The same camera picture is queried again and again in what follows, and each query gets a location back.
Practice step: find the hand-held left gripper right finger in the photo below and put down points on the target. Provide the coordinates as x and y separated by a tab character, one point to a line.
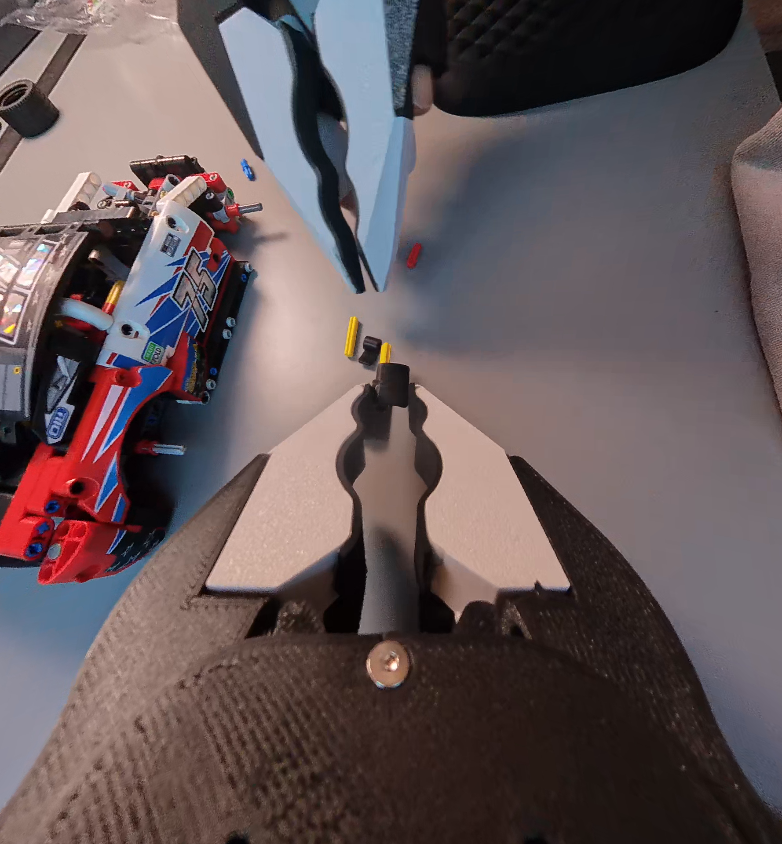
490	521

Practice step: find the lego race car model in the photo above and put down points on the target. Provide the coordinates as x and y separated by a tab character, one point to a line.
101	395

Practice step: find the clear plastic bag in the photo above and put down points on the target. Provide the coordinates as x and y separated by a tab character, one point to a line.
54	13

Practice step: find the black chair armrest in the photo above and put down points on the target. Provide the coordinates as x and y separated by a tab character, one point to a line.
562	59

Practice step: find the blue lego pin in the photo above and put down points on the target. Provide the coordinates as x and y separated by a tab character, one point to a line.
247	169

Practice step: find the small black lego connector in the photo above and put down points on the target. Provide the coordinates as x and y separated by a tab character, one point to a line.
369	349

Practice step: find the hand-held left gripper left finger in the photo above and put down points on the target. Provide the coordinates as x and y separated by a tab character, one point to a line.
279	521

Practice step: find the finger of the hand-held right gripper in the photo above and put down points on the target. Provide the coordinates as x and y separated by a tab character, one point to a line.
378	165
265	99

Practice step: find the red lego pin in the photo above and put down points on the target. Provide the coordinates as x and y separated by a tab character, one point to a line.
414	255

